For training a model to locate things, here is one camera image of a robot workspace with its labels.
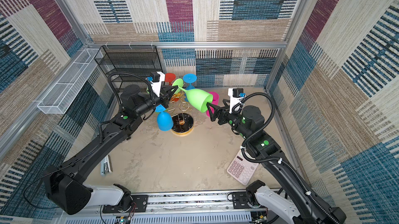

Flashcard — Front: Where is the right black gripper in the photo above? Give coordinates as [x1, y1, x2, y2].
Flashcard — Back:
[207, 98, 250, 140]

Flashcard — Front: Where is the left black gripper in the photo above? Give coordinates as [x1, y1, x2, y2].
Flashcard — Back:
[134, 85, 177, 120]

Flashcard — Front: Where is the magenta plastic wine glass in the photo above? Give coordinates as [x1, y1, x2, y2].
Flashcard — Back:
[206, 92, 219, 117]

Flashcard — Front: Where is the green plastic wine glass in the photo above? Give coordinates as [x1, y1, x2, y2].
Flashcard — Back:
[172, 78, 213, 113]

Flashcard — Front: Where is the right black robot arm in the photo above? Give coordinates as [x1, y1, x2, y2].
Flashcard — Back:
[205, 93, 347, 224]

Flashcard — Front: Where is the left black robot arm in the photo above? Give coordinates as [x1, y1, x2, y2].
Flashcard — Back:
[43, 72, 180, 215]

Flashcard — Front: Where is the red plastic wine glass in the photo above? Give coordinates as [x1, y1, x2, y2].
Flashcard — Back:
[165, 73, 177, 102]

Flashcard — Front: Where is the back blue plastic wine glass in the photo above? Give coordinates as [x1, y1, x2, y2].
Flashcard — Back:
[183, 73, 197, 90]

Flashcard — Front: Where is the blue plastic wine glass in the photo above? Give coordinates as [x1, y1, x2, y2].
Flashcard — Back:
[155, 104, 174, 131]
[183, 73, 197, 90]

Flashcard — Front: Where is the front blue plastic wine glass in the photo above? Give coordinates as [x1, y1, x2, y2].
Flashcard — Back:
[155, 104, 174, 131]

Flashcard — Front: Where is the black mesh shelf rack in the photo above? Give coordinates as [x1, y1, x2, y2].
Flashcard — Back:
[94, 45, 163, 78]

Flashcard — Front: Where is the pink calculator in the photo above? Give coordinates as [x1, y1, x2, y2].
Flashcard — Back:
[227, 151, 259, 186]

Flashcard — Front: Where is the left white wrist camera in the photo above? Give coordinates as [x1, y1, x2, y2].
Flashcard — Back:
[148, 72, 165, 97]

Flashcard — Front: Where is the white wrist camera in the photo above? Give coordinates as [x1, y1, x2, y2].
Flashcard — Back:
[222, 88, 246, 114]
[148, 72, 165, 97]

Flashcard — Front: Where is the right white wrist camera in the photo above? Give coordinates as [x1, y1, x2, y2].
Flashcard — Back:
[222, 88, 246, 114]

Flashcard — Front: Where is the gold wire wine glass rack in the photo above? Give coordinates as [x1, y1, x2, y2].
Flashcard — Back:
[167, 90, 194, 137]

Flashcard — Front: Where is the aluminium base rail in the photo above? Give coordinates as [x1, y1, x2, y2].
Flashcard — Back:
[52, 189, 328, 224]

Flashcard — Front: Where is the white wire mesh basket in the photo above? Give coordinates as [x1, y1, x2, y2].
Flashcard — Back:
[37, 48, 98, 114]

